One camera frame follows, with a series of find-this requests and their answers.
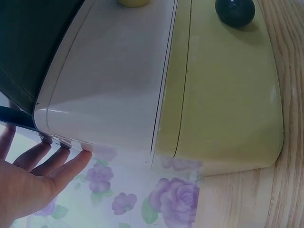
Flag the dark green drawer box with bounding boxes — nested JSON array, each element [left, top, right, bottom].
[[0, 0, 84, 131]]

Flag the white drawer box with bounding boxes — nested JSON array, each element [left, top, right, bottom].
[[0, 0, 179, 172]]

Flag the person's left hand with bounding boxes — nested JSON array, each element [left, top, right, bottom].
[[0, 99, 93, 225]]

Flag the yellow drawer box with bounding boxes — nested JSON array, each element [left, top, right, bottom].
[[150, 0, 285, 177]]

